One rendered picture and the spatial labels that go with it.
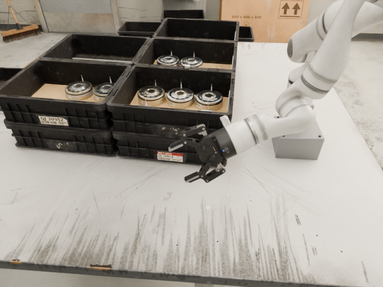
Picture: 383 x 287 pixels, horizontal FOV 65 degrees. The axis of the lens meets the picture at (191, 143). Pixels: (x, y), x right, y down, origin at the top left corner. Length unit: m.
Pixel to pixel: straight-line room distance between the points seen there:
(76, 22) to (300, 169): 3.91
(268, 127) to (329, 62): 0.19
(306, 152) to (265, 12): 3.00
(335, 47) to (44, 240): 0.86
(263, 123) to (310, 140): 0.41
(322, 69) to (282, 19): 3.36
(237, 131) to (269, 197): 0.34
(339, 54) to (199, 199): 0.57
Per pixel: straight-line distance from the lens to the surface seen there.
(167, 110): 0.93
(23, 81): 1.32
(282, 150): 1.12
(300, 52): 0.96
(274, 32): 4.02
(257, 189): 1.01
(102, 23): 4.45
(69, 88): 1.28
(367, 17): 0.75
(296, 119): 0.73
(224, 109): 1.13
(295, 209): 0.99
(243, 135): 0.72
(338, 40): 0.67
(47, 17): 4.74
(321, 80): 0.70
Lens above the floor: 1.43
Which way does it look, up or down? 39 degrees down
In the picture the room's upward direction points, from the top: straight up
